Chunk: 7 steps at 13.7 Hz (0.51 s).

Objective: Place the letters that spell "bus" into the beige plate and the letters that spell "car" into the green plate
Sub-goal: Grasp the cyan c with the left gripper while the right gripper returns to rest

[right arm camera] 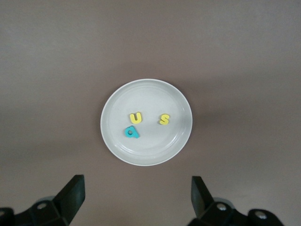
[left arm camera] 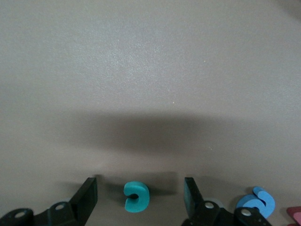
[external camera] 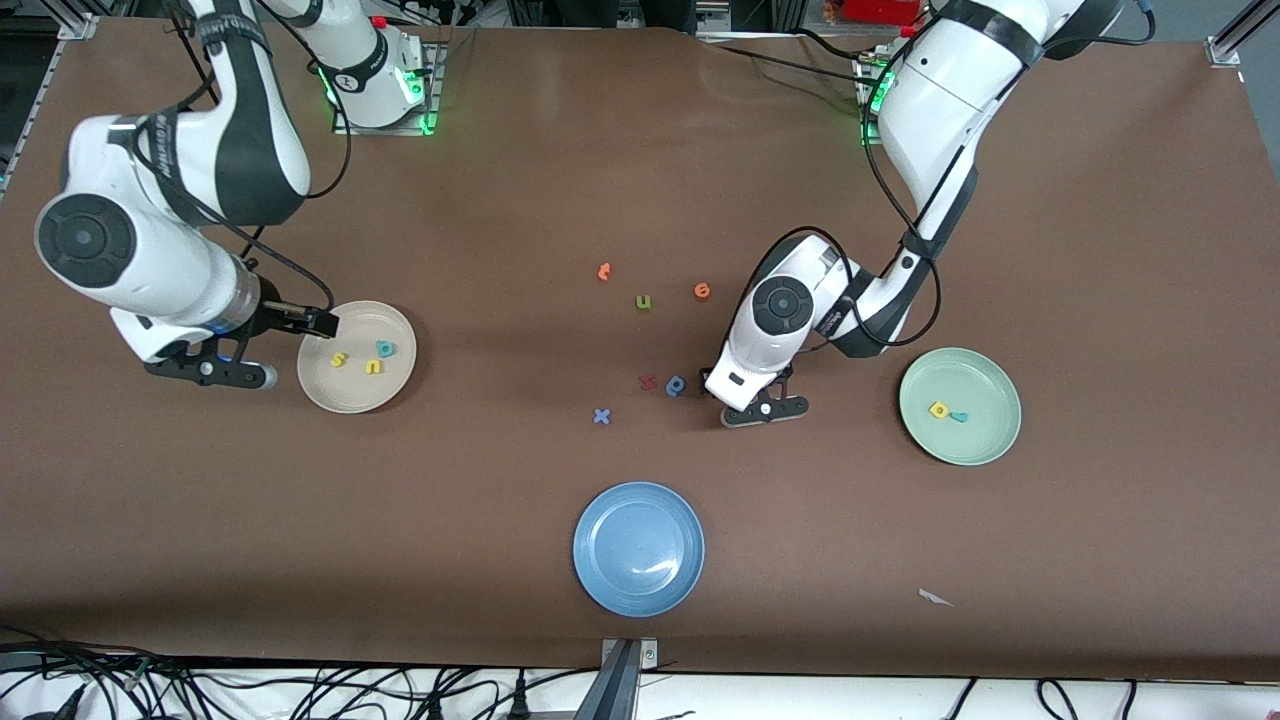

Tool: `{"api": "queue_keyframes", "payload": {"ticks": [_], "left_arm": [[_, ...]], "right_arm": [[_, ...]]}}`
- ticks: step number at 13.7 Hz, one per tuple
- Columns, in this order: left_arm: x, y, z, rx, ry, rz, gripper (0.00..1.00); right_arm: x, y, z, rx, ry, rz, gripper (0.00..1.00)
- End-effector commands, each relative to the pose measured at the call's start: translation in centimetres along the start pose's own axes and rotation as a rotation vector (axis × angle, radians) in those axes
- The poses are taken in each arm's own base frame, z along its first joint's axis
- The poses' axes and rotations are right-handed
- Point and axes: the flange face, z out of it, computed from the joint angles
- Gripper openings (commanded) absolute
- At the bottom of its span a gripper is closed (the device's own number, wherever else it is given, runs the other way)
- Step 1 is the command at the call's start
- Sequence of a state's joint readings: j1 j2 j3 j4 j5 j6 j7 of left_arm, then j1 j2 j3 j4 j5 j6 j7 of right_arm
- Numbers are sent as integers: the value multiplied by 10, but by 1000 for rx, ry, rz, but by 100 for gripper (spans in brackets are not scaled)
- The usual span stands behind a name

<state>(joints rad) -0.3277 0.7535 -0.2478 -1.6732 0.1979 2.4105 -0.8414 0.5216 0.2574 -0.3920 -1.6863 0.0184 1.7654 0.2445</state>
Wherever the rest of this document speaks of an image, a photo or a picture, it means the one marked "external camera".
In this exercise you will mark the white paper scrap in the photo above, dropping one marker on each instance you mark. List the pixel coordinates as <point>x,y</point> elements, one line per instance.
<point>932,597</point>

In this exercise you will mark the silver edge bracket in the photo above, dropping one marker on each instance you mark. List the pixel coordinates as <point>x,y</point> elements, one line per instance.
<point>648,655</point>

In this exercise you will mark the blue letter g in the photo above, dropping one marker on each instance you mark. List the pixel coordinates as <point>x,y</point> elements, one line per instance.
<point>672,389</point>

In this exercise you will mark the silver corner bracket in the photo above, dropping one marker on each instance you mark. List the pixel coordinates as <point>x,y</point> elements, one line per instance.
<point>80,25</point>
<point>1222,50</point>

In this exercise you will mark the beige brown plate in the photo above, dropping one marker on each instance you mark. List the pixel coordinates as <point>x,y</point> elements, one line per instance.
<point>335,390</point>

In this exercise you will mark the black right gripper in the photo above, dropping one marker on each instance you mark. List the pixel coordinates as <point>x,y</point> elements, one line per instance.
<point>283,314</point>

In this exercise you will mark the red box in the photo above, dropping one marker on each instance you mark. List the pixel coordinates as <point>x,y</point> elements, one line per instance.
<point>880,10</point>

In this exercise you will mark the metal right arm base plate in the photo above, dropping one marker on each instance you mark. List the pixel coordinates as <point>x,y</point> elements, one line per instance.
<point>400,129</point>

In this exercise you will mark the aluminium extrusion bar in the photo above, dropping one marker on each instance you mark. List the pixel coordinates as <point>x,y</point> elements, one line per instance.
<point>30,110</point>
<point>1250,18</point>
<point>610,695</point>

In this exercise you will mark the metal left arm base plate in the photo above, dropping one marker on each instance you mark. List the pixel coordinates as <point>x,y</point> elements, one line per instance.
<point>868,140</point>

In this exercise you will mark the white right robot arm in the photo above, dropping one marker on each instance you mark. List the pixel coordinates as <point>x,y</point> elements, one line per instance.
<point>150,270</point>

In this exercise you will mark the blue plate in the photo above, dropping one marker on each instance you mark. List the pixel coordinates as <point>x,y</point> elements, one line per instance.
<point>638,548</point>

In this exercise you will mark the light green plate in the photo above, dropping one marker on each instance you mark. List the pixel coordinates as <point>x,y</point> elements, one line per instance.
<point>985,435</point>

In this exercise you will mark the brown table cover sheet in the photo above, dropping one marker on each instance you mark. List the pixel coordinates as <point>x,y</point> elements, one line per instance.
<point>640,180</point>

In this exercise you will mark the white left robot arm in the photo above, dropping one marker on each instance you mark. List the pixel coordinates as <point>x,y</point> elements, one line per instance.
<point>940,90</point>

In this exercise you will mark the grey metal frame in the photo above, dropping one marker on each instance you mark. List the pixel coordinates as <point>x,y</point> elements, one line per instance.
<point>712,14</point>

